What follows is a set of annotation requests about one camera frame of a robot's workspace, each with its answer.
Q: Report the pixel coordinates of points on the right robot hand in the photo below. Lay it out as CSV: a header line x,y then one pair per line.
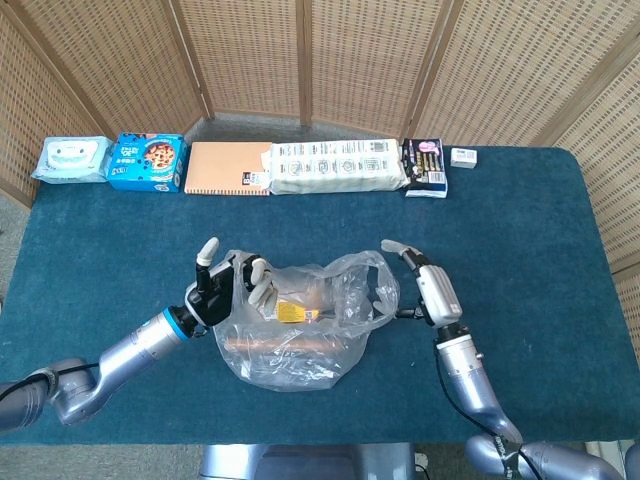
x,y
437,295

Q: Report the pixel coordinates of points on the yellow snack packet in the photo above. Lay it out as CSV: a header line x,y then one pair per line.
x,y
295,312

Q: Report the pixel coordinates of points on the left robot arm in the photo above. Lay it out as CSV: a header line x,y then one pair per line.
x,y
135,350

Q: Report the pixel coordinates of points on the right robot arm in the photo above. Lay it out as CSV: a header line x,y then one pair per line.
x,y
467,385

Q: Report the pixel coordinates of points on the light blue wet wipes pack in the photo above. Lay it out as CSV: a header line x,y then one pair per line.
x,y
70,160

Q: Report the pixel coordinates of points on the blue cookie box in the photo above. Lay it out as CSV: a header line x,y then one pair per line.
x,y
145,162

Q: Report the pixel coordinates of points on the black and purple pad pack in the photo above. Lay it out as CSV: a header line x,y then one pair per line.
x,y
425,167

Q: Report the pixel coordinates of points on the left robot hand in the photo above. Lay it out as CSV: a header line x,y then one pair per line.
x,y
210,300

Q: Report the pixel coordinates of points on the woven bamboo folding screen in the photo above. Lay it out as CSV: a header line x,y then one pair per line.
x,y
370,65

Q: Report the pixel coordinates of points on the long white tissue pack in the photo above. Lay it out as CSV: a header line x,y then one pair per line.
x,y
335,167

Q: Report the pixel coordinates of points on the clear plastic bag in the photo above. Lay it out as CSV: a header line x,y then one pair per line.
x,y
300,370

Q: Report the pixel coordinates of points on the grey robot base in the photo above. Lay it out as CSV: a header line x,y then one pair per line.
x,y
300,462

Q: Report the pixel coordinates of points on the blue felt table cover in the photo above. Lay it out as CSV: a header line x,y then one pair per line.
x,y
525,250

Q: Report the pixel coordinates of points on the small white box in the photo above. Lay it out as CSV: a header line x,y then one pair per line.
x,y
463,157

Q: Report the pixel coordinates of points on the orange spiral notebook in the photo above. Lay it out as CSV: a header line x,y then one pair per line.
x,y
220,167

